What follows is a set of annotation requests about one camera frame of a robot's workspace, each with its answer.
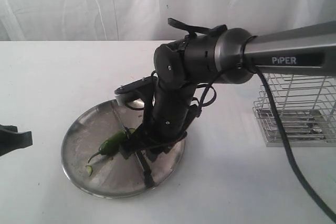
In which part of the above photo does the steel wire utensil rack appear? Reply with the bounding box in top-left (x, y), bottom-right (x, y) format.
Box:
top-left (265, 74), bottom-right (335, 147)

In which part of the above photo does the round steel plate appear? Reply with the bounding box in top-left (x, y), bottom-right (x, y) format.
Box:
top-left (61, 100), bottom-right (185, 198)

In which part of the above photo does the black kitchen knife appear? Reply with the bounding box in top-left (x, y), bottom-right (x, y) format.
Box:
top-left (112, 100), bottom-right (156, 187)

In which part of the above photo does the green cucumber piece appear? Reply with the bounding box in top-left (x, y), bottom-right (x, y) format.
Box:
top-left (88, 131), bottom-right (128, 163)

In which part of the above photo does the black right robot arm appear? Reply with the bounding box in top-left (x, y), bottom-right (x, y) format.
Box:
top-left (115, 18), bottom-right (335, 158)

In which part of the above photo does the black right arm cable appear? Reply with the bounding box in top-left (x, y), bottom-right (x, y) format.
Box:
top-left (125, 17), bottom-right (336, 222)

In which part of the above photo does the white backdrop curtain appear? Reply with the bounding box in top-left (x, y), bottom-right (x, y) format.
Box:
top-left (1, 0), bottom-right (335, 41)

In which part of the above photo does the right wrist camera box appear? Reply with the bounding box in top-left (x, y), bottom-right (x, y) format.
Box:
top-left (114, 76), bottom-right (157, 105)

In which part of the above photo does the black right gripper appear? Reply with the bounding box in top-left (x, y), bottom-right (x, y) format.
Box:
top-left (119, 78), bottom-right (197, 162)

